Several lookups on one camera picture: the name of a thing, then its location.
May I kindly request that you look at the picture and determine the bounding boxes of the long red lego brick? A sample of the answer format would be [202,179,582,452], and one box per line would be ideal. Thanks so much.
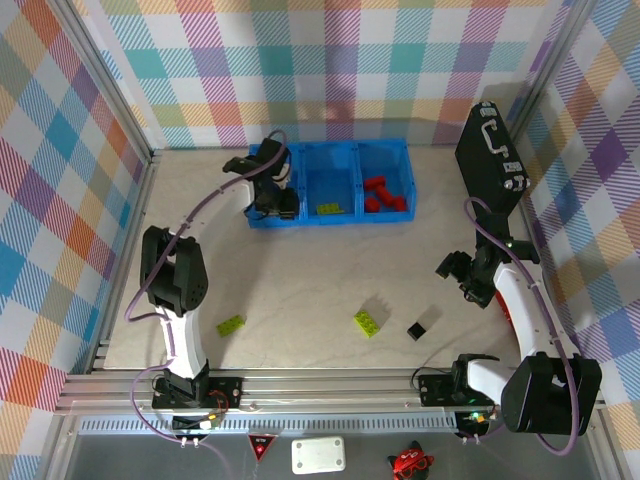
[378,185,409,211]

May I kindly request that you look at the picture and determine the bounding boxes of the blue plastic bin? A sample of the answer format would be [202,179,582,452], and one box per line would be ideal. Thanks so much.
[247,142,307,230]
[355,139,417,224]
[299,142,362,227]

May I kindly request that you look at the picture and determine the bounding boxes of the red glitter bar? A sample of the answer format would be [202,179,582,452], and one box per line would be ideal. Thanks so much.
[493,292,519,331]

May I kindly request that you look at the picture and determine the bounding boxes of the red cat figure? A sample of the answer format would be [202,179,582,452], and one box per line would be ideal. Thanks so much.
[388,440,435,480]

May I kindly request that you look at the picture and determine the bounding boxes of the white rectangular box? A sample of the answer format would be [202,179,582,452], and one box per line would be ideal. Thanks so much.
[291,436,347,475]

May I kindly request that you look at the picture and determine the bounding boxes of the red triangle sign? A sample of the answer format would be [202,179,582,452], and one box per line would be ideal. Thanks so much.
[247,433,278,462]

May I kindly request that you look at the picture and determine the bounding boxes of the aluminium side rail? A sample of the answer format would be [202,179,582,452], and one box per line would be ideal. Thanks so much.
[87,149,162,374]
[519,204,576,351]

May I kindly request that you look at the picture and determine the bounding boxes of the black case with metal handle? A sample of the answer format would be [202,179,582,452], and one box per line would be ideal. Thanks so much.
[453,101,531,226]

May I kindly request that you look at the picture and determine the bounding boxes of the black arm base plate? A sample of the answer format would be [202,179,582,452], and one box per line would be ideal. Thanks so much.
[417,373,501,407]
[151,375,245,410]

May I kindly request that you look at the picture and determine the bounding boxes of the aluminium front frame rail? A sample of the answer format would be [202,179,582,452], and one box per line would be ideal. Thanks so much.
[54,368,619,416]

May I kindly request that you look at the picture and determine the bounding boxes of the aluminium corner post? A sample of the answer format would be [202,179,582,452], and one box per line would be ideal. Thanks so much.
[507,0,599,146]
[52,0,161,166]

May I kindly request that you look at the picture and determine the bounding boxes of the slotted grey cable duct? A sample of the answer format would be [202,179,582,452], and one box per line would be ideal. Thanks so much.
[79,417,459,436]

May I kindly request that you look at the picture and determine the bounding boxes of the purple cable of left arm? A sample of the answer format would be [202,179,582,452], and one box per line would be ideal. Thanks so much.
[124,129,291,480]

